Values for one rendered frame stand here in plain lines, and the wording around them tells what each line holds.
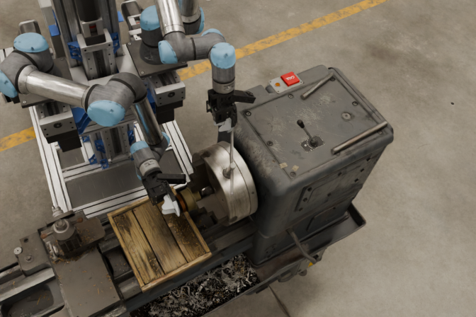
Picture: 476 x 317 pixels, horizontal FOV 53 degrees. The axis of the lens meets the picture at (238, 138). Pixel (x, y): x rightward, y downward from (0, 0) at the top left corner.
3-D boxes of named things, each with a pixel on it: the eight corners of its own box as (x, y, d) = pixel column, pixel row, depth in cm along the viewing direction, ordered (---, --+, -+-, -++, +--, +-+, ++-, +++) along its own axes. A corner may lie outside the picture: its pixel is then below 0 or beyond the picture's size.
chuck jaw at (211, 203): (221, 189, 183) (236, 214, 178) (219, 195, 187) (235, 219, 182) (195, 201, 179) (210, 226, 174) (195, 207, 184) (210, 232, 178)
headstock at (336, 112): (312, 111, 242) (331, 56, 210) (372, 183, 220) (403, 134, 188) (210, 156, 221) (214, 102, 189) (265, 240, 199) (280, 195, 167)
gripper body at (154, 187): (154, 207, 183) (141, 183, 189) (173, 199, 186) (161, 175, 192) (152, 198, 177) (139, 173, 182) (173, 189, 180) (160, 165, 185)
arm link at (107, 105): (17, 68, 189) (139, 105, 178) (-7, 95, 181) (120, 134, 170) (6, 46, 180) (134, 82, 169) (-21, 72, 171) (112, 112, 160)
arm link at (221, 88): (227, 67, 156) (240, 81, 151) (227, 78, 159) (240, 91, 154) (207, 74, 153) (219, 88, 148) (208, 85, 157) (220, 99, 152)
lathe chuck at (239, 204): (205, 159, 207) (219, 131, 178) (239, 223, 200) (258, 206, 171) (187, 167, 204) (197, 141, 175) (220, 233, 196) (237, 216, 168)
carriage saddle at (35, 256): (86, 214, 198) (84, 208, 193) (132, 314, 176) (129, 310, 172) (13, 247, 187) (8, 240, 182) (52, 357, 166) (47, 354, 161)
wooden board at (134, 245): (172, 189, 209) (172, 185, 205) (212, 257, 192) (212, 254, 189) (108, 218, 198) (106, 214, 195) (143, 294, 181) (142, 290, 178)
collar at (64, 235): (70, 216, 170) (68, 212, 167) (78, 233, 166) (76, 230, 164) (48, 225, 167) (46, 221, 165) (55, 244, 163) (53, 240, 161)
